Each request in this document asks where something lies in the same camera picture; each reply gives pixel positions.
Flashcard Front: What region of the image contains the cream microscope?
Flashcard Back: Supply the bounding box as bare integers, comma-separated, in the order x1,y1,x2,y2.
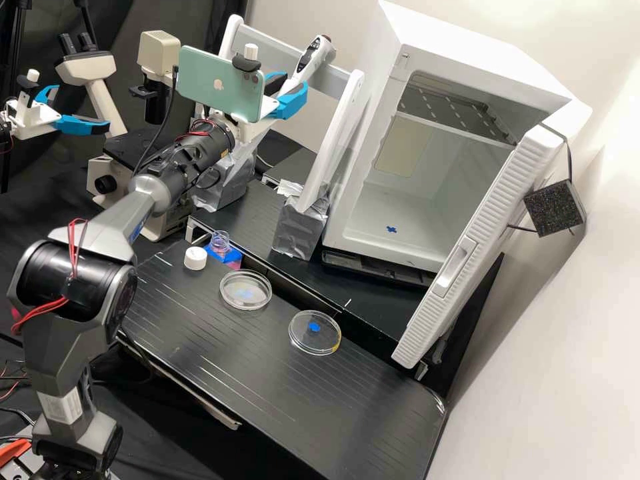
53,29,257,244

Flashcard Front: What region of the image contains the white pipette stand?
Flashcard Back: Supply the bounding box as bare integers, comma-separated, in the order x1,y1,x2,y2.
192,13,367,262

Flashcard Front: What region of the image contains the black cable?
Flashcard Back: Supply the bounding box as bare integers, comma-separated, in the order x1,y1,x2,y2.
133,63,181,173

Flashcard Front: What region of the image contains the white cap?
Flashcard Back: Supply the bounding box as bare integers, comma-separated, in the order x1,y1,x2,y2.
183,245,209,271

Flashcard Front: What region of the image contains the petri dish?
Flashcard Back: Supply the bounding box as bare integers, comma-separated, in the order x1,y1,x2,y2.
218,268,274,313

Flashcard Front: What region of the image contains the blue bottle holder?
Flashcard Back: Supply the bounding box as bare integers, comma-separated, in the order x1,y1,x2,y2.
203,243,245,272

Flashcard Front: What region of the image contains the petri dish lid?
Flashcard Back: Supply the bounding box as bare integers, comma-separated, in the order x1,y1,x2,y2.
287,309,343,357

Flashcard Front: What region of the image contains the right wrist camera phone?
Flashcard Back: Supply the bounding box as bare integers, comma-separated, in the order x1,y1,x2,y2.
177,42,267,124

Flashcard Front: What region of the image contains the white incubator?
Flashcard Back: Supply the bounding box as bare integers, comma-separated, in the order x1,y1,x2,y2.
321,0,575,275

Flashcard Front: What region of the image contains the small bottle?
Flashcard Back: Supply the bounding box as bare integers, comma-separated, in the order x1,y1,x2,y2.
209,229,233,257

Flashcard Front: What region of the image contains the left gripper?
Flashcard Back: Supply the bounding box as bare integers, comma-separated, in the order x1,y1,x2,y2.
7,83,111,141

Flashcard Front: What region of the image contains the black platform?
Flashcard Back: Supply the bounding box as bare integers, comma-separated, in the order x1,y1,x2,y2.
116,239,447,480
339,252,505,401
185,175,352,322
259,146,322,187

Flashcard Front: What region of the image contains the pipette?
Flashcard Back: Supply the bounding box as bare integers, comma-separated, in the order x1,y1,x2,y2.
276,33,337,102

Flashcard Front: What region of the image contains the left phone holder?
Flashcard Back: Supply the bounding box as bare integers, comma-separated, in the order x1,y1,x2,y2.
17,68,42,107

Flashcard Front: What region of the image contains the incubator door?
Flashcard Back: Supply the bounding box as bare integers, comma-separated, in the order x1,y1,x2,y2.
391,99,607,371

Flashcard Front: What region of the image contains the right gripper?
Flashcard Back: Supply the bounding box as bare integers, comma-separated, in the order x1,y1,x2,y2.
219,71,309,151

